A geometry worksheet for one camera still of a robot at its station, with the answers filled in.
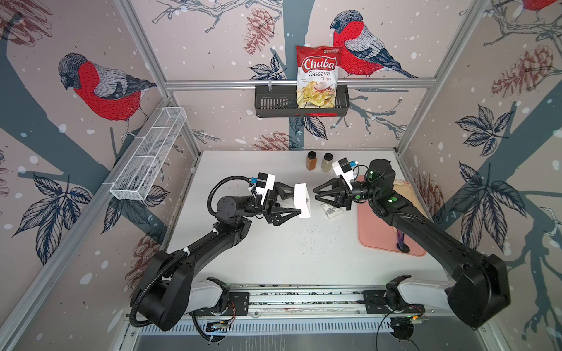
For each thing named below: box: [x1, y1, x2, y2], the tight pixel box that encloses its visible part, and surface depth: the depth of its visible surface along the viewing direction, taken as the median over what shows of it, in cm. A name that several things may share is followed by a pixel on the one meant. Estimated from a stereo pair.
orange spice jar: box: [305, 150, 318, 171], surface depth 109 cm
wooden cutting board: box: [392, 179, 429, 219], surface depth 107 cm
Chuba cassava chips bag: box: [295, 45, 342, 109], surface depth 87 cm
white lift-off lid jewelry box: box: [319, 202, 344, 220], surface depth 97 cm
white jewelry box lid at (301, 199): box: [294, 182, 312, 219], surface depth 58 cm
